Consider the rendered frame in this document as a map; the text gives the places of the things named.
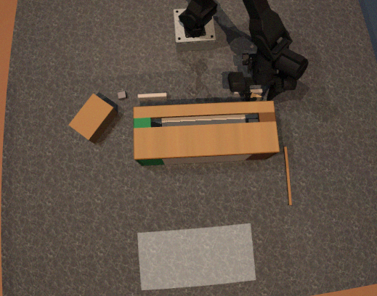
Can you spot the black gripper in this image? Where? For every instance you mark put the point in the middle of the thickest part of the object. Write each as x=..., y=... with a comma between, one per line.
x=262, y=75

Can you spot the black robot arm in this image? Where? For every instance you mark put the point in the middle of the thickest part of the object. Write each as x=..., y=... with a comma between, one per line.
x=265, y=28

